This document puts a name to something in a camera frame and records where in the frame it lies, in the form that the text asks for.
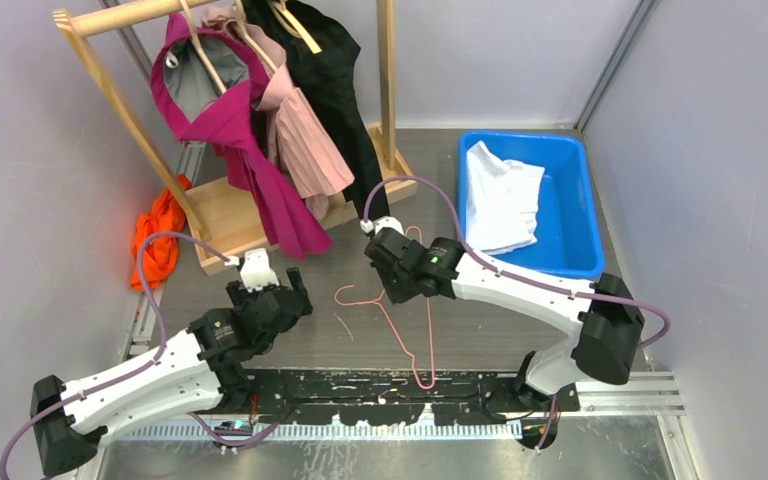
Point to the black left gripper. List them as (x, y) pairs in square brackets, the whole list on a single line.
[(242, 297)]

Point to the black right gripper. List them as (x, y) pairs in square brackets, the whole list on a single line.
[(396, 295)]

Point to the pink wire hanger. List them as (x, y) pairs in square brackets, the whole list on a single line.
[(411, 325)]

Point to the white skirt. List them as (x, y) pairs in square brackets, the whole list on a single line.
[(502, 201)]

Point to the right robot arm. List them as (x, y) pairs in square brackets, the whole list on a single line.
[(601, 322)]

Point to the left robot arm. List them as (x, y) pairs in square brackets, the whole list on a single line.
[(198, 369)]

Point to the wooden hanger under magenta dress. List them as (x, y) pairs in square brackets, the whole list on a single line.
[(198, 47)]

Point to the wooden hanger under black garment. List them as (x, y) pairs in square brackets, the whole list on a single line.
[(293, 25)]

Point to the wooden hanger under pink garment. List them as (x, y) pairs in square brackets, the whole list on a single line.
[(238, 26)]

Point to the pink pleated garment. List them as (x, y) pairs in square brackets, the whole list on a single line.
[(294, 138)]

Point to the orange cloth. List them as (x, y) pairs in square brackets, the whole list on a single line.
[(161, 255)]

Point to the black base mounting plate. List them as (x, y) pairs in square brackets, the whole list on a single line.
[(378, 398)]

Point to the blue plastic bin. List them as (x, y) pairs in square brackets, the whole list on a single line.
[(568, 238)]

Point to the black garment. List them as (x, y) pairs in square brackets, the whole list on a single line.
[(327, 81)]

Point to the magenta dress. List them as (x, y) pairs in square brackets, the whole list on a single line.
[(194, 111)]

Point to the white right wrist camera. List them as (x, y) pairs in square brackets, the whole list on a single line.
[(372, 227)]

